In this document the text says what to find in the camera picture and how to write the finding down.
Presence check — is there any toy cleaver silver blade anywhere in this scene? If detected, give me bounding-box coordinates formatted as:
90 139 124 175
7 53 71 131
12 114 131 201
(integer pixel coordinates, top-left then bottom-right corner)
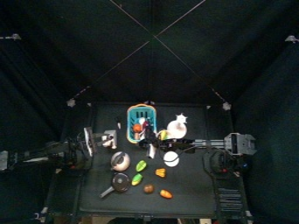
147 143 158 160

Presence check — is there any yellow green toy fruit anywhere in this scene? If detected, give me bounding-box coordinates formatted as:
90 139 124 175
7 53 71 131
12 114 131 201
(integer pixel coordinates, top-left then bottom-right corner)
156 129 170 141

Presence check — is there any dark red toy item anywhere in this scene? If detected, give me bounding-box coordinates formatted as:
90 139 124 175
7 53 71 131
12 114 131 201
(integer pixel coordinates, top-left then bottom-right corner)
142 120 152 133

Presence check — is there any green toy pepper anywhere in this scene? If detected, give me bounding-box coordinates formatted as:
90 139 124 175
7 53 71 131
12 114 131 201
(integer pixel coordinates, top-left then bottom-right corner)
135 159 148 173

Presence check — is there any teal basket orange rim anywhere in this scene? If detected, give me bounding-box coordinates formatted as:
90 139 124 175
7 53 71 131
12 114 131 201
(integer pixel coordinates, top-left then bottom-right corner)
126 103 159 144

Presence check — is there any orange toy bell pepper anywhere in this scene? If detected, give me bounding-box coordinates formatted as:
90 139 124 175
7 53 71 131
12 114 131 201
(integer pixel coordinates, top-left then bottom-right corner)
154 168 167 179

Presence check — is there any green yellow toy vegetable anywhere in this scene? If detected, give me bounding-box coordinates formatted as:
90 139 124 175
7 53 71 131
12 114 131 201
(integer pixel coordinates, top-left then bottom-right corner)
131 172 144 186

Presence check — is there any black toy frying pan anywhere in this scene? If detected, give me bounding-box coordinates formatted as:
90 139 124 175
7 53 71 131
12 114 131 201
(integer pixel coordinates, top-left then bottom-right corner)
98 171 132 200

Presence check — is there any orange toy carrot piece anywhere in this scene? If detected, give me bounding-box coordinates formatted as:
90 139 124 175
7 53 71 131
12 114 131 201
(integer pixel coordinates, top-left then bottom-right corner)
159 189 174 200

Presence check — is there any white printed table label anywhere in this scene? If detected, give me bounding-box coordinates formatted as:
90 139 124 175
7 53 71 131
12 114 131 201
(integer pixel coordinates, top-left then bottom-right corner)
218 187 243 212

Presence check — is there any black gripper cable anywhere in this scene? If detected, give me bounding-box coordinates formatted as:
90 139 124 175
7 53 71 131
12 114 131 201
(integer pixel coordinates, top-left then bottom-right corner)
175 144 209 156

